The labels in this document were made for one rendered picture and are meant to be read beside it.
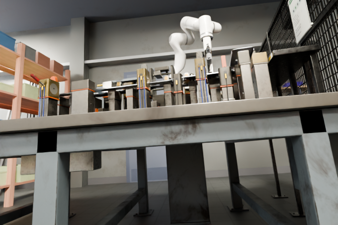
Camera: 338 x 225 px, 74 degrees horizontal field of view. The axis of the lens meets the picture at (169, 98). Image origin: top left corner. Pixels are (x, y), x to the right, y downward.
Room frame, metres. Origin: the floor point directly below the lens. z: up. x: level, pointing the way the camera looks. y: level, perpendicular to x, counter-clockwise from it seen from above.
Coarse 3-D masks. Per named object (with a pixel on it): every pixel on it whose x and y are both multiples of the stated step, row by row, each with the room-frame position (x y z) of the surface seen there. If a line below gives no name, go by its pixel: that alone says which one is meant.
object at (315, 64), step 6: (312, 54) 1.09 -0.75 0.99; (312, 60) 1.09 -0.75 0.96; (312, 66) 1.09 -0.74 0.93; (318, 66) 1.08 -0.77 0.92; (312, 72) 1.10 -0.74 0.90; (318, 72) 1.08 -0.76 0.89; (294, 78) 1.41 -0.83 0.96; (318, 78) 1.08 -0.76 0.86; (294, 84) 1.41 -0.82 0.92; (318, 84) 1.09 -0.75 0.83; (294, 90) 1.41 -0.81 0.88; (318, 90) 1.09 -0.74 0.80
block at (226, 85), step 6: (228, 66) 1.15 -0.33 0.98; (222, 72) 1.15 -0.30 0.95; (228, 72) 1.15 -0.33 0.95; (222, 78) 1.15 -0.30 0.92; (228, 78) 1.15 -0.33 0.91; (222, 84) 1.16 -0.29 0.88; (228, 84) 1.15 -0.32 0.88; (222, 90) 1.17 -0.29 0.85; (228, 90) 1.16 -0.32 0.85; (222, 96) 1.20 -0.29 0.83; (228, 96) 1.16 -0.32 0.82
